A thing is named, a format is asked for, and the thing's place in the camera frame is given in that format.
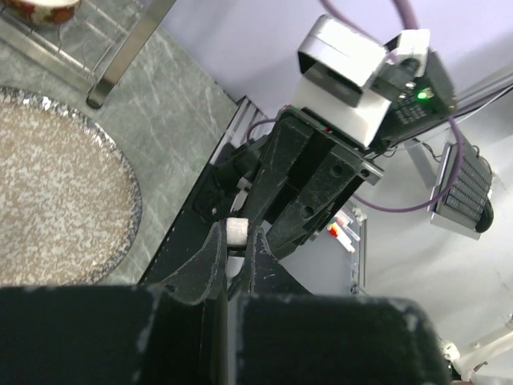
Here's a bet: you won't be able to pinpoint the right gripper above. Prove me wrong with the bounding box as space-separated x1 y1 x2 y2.
243 106 384 259

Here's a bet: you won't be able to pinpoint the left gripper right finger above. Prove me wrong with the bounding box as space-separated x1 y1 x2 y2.
235 228 449 384

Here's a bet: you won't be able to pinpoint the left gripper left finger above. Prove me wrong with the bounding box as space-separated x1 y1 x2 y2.
1 222 228 384

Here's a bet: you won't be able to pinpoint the black pen cap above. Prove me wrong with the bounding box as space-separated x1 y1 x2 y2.
226 217 249 257

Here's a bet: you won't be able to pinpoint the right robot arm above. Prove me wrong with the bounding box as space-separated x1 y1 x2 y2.
242 30 456 258

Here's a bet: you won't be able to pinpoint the speckled blue rim plate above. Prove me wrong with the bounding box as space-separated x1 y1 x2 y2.
1 87 142 286

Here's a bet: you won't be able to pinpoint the black keyboard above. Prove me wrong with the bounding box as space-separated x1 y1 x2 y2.
428 143 494 240

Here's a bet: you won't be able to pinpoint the metal dish rack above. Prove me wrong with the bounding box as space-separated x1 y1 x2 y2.
1 1 175 109

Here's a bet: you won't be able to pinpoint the small white red bowl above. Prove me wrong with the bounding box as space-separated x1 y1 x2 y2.
1 0 82 26

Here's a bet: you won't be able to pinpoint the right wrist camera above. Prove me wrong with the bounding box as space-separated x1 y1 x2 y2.
290 14 390 148

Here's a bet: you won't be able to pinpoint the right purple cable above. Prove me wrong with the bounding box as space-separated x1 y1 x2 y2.
248 0 466 213

